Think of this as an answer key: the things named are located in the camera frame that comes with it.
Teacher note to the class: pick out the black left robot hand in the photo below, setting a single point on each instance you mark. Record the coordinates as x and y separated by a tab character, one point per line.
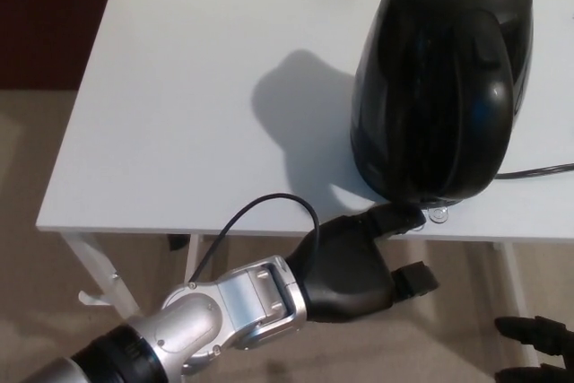
345	275

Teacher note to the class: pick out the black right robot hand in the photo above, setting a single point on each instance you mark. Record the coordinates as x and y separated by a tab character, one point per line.
551	333

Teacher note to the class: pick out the round clear base button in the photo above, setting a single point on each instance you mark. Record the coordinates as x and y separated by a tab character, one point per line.
438	216

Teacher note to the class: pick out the small black floor object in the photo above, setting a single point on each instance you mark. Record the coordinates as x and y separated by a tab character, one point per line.
177	243

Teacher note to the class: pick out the black electric kettle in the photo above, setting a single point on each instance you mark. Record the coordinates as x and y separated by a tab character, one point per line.
426	87

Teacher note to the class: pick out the white metal-legged table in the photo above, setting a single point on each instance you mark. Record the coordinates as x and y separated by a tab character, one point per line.
179	132

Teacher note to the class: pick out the white table leg hook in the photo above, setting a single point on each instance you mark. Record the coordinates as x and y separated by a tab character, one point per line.
89	300

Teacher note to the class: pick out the dark red cabinet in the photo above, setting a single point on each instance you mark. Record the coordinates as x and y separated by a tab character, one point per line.
49	20

